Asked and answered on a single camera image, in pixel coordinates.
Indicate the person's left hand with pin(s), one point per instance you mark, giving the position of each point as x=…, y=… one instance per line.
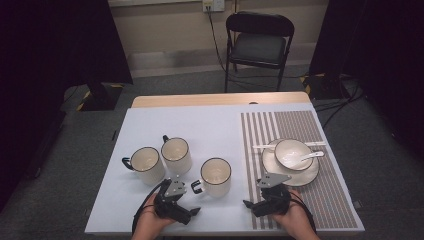
x=150, y=221

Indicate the white bowl with dark rim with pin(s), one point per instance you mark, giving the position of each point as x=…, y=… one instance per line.
x=288, y=156

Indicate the striped grey placemat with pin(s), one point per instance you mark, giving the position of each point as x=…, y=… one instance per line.
x=293, y=126

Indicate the white wall socket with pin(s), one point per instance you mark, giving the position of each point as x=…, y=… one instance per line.
x=215, y=5

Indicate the white plate with dark rim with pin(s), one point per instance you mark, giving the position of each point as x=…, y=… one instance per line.
x=301, y=176

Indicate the black stand base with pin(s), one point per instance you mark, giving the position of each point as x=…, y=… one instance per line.
x=325, y=86
x=100, y=96

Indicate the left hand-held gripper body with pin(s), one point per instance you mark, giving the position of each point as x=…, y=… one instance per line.
x=170, y=206

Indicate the white ceramic spoon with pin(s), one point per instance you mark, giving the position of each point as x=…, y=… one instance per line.
x=315, y=154

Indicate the black folding chair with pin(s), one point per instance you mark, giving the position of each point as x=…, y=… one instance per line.
x=258, y=46

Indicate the white table mat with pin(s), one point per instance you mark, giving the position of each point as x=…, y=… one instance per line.
x=200, y=126

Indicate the person's right hand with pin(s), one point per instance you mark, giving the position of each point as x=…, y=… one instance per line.
x=298, y=220

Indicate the black curtain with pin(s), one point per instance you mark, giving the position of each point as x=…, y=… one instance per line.
x=383, y=50
x=50, y=66

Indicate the white chopstick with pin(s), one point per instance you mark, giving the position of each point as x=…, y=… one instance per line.
x=316, y=143
x=263, y=146

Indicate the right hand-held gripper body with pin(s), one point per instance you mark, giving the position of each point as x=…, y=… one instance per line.
x=275, y=201

